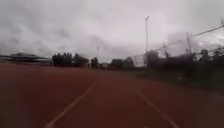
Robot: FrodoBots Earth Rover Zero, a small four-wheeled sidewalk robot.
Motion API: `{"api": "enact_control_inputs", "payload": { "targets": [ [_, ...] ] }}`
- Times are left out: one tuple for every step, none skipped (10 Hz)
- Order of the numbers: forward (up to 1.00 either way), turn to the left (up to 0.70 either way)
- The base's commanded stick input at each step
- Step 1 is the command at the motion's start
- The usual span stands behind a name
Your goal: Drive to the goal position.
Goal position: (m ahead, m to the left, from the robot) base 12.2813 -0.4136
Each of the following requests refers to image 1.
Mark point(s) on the group of low buildings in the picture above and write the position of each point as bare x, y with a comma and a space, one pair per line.
117, 63

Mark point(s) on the red running track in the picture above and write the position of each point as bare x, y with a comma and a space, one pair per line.
110, 106

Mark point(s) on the row of dark trees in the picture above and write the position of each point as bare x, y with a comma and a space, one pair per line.
63, 60

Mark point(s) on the dark fence with bushes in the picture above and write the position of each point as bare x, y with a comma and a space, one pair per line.
186, 65

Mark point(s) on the dark grass strip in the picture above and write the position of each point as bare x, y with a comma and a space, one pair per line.
186, 84

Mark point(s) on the low long building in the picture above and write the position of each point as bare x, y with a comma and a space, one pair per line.
23, 58

